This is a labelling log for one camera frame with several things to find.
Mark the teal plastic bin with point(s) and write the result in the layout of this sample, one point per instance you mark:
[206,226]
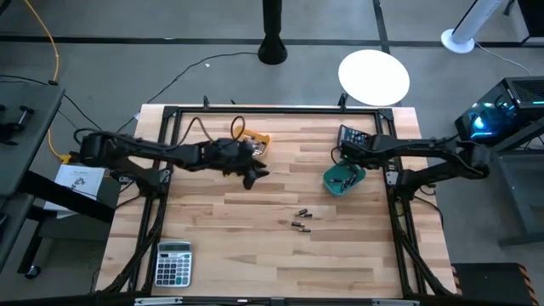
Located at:
[333,189]

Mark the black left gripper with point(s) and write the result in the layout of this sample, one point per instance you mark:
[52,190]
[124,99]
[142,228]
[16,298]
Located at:
[225,156]

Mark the black mat with hazard stripes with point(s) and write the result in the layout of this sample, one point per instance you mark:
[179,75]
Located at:
[489,285]

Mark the gray desk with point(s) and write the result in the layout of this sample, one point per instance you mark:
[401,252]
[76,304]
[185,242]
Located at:
[38,127]

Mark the gray metal stand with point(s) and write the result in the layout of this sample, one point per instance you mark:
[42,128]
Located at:
[523,204]

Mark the white paper sheet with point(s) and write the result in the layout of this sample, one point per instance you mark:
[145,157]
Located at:
[81,180]

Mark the yellow plastic bin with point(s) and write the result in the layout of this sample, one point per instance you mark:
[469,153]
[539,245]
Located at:
[262,138]

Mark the black metal table frame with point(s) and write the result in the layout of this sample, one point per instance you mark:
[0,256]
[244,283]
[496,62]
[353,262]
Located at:
[212,110]

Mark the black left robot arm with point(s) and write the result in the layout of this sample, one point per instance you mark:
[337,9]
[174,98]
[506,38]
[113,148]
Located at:
[140,149]

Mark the black caster wheel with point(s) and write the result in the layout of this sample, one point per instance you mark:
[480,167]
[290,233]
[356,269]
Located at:
[33,272]

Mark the dark battery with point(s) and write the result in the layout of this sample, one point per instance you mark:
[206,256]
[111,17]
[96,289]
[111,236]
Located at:
[306,215]
[345,184]
[302,211]
[353,178]
[335,180]
[297,224]
[304,230]

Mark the black computer with coloured lights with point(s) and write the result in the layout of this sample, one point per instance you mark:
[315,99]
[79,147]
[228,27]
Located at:
[501,110]

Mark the black pole stand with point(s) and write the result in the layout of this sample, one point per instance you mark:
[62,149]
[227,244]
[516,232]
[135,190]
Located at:
[272,47]

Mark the white tower fan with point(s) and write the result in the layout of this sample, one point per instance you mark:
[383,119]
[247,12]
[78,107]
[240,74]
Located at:
[459,40]

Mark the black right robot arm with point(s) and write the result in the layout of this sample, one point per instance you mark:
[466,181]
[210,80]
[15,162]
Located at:
[425,146]

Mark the white round stand base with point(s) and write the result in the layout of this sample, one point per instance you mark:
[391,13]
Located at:
[374,76]

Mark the black cabinet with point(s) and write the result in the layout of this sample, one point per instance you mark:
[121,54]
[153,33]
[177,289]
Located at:
[531,17]

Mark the silver desk calculator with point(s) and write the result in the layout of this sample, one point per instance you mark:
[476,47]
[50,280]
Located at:
[173,268]

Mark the black desk calculator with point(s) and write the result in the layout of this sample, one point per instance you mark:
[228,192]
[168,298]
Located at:
[353,134]

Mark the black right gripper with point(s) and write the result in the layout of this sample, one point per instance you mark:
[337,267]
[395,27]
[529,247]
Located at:
[359,153]

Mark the silver metal bracket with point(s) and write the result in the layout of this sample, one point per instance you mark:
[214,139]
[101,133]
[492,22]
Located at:
[395,302]
[157,302]

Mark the black clamp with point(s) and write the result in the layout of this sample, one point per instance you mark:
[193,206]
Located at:
[13,125]

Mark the black desk beam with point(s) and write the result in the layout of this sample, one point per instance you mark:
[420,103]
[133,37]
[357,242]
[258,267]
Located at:
[64,195]

